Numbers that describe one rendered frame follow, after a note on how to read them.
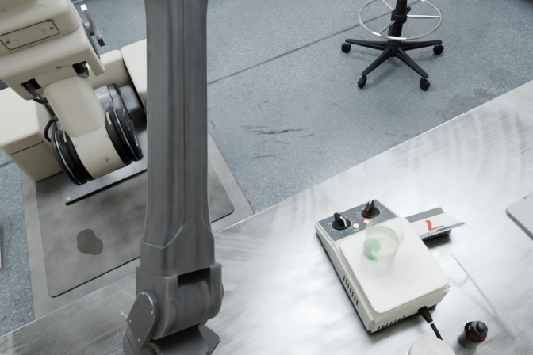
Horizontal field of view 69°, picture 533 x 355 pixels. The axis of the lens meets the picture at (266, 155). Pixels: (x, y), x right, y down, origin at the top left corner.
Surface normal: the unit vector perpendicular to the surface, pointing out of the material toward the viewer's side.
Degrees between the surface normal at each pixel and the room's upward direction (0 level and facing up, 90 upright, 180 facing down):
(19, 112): 0
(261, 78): 0
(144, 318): 51
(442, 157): 0
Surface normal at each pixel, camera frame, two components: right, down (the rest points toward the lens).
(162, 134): -0.65, 0.00
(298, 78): -0.10, -0.63
